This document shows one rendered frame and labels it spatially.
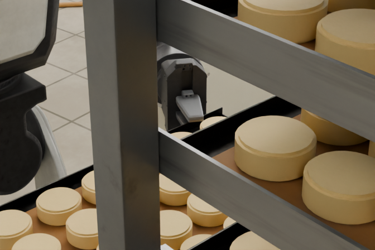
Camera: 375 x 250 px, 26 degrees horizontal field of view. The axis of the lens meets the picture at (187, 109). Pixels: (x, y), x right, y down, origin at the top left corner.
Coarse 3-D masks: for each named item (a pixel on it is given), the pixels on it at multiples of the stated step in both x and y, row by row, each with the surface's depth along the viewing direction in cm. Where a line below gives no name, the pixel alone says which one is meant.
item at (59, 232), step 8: (80, 192) 95; (88, 208) 92; (160, 208) 92; (168, 208) 92; (176, 208) 92; (184, 208) 92; (32, 216) 90; (32, 224) 89; (40, 224) 89; (48, 224) 89; (40, 232) 88; (48, 232) 88; (56, 232) 88; (64, 232) 88; (200, 232) 88; (208, 232) 88; (216, 232) 88; (64, 240) 87; (64, 248) 86; (72, 248) 86; (96, 248) 86
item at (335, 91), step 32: (160, 0) 45; (160, 32) 46; (192, 32) 43; (224, 32) 41; (256, 32) 40; (224, 64) 42; (256, 64) 40; (288, 64) 39; (320, 64) 37; (288, 96) 39; (320, 96) 38; (352, 96) 36; (352, 128) 37
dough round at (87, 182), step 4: (92, 172) 95; (84, 176) 94; (88, 176) 94; (92, 176) 94; (84, 180) 93; (88, 180) 93; (92, 180) 93; (84, 184) 92; (88, 184) 92; (92, 184) 92; (84, 188) 92; (88, 188) 92; (92, 188) 92; (84, 192) 92; (88, 192) 92; (92, 192) 92; (84, 196) 93; (88, 196) 92; (92, 196) 92; (88, 200) 92; (92, 200) 92
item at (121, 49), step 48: (96, 0) 44; (144, 0) 44; (96, 48) 45; (144, 48) 45; (96, 96) 47; (144, 96) 47; (96, 144) 49; (144, 144) 48; (96, 192) 51; (144, 192) 50; (144, 240) 52
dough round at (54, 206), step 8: (48, 192) 91; (56, 192) 91; (64, 192) 91; (72, 192) 91; (40, 200) 90; (48, 200) 90; (56, 200) 90; (64, 200) 90; (72, 200) 90; (80, 200) 90; (40, 208) 89; (48, 208) 88; (56, 208) 88; (64, 208) 88; (72, 208) 89; (80, 208) 90; (40, 216) 89; (48, 216) 88; (56, 216) 88; (64, 216) 88; (56, 224) 89; (64, 224) 89
